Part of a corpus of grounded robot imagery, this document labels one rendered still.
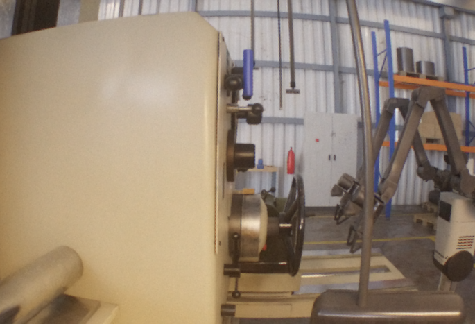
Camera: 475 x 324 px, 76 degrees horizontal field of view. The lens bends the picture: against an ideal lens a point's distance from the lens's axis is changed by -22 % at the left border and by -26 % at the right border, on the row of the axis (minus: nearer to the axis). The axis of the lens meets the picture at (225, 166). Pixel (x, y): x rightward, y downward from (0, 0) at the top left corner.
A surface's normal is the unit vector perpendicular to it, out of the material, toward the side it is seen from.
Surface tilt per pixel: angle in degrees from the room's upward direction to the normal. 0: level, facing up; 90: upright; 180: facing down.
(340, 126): 90
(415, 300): 20
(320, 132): 90
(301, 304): 90
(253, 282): 90
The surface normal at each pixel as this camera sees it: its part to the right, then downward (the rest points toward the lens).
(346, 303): -0.10, -0.91
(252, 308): -0.07, 0.08
